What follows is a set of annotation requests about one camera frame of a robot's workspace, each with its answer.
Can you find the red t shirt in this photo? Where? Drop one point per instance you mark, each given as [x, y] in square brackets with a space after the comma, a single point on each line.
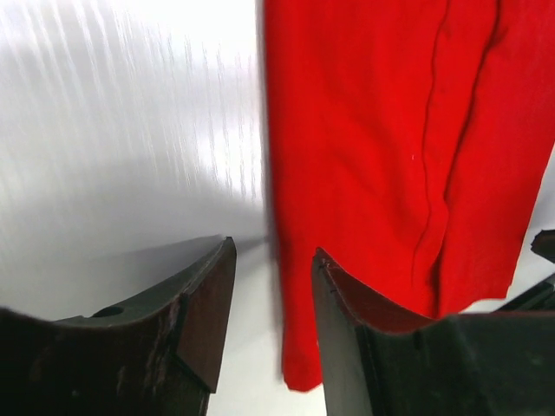
[408, 139]

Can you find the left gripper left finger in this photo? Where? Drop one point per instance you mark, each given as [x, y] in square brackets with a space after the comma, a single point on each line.
[156, 353]

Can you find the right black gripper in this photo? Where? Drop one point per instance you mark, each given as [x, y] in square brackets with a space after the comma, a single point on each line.
[533, 284]

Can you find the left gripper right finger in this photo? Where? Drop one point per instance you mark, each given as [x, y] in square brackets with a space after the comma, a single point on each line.
[381, 359]

